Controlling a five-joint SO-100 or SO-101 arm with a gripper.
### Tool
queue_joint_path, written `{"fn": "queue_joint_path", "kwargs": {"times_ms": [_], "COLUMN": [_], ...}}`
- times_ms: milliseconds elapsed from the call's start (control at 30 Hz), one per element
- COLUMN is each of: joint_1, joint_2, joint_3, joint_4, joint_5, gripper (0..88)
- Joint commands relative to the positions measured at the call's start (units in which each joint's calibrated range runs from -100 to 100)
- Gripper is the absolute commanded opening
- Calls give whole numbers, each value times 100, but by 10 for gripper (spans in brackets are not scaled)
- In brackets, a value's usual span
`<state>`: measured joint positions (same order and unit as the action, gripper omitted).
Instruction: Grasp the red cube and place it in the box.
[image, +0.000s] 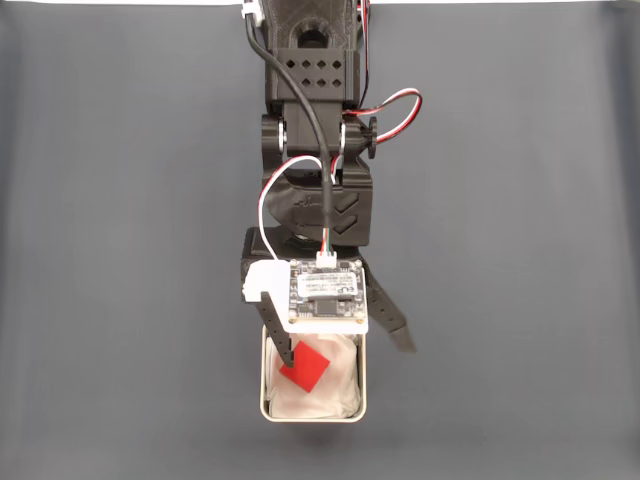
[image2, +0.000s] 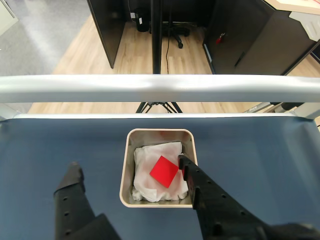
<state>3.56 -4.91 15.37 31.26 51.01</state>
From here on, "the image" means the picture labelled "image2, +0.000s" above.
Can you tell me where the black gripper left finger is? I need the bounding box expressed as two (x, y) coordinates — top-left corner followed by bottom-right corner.
(53, 161), (123, 240)

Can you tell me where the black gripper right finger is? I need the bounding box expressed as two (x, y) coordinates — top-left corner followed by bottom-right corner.
(177, 154), (320, 240)

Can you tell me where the red cube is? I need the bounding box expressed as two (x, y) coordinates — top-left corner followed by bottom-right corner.
(149, 155), (186, 189)

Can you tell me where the silver square metal box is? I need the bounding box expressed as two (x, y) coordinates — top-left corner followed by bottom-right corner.
(119, 128), (198, 209)

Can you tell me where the dark blue table mat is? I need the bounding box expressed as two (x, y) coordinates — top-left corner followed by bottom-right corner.
(0, 117), (320, 240)

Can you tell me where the white crumpled cloth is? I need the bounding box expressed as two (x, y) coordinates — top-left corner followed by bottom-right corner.
(131, 141), (190, 203)

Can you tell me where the silver cart tray rim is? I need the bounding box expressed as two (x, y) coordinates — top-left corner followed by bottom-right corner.
(0, 102), (320, 123)

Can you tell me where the large black cabinet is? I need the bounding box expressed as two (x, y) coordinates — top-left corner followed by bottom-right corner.
(202, 0), (320, 76)

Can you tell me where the small red hanging tag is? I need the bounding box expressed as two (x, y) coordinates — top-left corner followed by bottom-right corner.
(215, 31), (226, 45)

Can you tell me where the black desk side panel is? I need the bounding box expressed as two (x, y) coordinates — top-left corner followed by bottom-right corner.
(86, 0), (131, 70)

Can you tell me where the black tripod stand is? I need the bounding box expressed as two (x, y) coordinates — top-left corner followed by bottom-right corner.
(136, 0), (182, 115)

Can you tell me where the black office chair base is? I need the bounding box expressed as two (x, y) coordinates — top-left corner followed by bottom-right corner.
(149, 21), (191, 49)

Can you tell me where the black waste bin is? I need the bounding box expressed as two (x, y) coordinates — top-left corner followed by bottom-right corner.
(131, 8), (151, 33)

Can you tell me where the pale filing cabinet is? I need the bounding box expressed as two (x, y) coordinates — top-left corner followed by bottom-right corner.
(0, 0), (20, 39)

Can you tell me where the light wood desk top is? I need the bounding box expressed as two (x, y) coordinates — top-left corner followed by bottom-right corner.
(264, 0), (320, 16)

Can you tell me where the grey printed frame bar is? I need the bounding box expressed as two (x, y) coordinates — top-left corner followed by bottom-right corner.
(243, 101), (279, 114)

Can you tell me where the silver cart handle rail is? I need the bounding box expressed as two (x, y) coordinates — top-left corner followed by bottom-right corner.
(0, 74), (320, 104)

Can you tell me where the thin black floor cable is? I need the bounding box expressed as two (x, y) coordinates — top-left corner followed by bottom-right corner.
(165, 34), (173, 75)

